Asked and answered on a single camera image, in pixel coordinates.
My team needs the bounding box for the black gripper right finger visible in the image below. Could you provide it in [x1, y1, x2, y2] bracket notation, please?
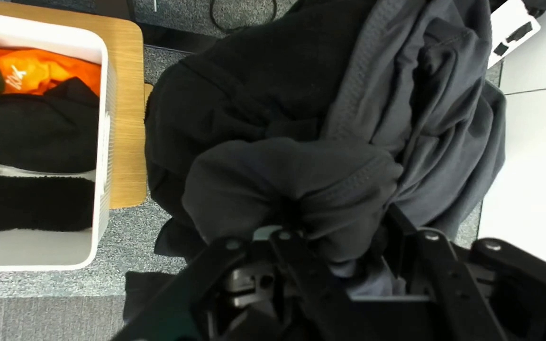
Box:
[382, 206, 546, 341]

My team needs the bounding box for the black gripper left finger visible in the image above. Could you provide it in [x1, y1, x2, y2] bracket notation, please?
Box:
[114, 225, 355, 341]

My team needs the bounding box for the black cloth garment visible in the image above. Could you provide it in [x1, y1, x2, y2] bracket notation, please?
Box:
[145, 0, 509, 299]

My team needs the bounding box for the white plastic laundry basket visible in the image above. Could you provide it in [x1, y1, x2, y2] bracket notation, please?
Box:
[0, 7, 114, 272]

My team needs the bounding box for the orange cloth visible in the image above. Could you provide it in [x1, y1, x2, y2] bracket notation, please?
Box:
[0, 39, 103, 98]

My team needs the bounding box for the wooden stand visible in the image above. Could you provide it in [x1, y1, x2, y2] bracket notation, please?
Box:
[0, 0, 154, 211]

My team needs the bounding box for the black folded garment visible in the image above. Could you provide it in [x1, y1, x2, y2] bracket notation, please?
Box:
[0, 77, 101, 236]

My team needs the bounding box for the white slotted plastic panel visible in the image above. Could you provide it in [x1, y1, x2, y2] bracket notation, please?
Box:
[488, 0, 545, 68]

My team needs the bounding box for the black floor cable loop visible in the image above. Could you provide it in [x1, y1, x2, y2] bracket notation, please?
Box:
[207, 0, 281, 33]

